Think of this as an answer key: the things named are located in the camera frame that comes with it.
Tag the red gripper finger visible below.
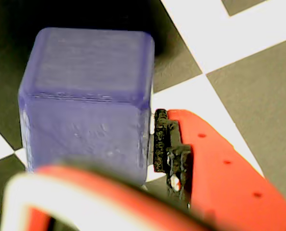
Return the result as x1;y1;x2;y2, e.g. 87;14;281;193
0;164;211;231
154;108;286;231

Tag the blue cube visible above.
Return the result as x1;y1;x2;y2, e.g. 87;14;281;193
17;26;156;186

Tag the black white marker checkerboard mat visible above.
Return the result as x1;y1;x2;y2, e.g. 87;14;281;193
0;0;286;231

